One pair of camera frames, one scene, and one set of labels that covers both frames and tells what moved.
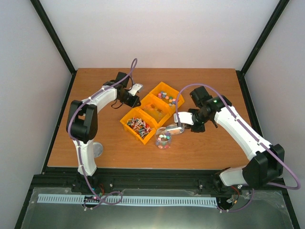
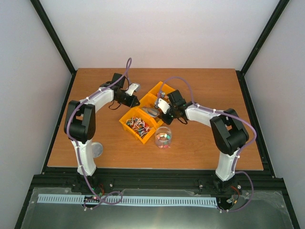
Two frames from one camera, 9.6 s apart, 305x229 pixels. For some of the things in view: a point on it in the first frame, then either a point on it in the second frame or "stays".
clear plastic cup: (163, 138) stays
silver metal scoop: (175, 129) -> (151, 111)
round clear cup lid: (97, 149) stays
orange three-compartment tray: (139, 125) stays
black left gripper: (133, 104) stays
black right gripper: (200, 129) -> (167, 120)
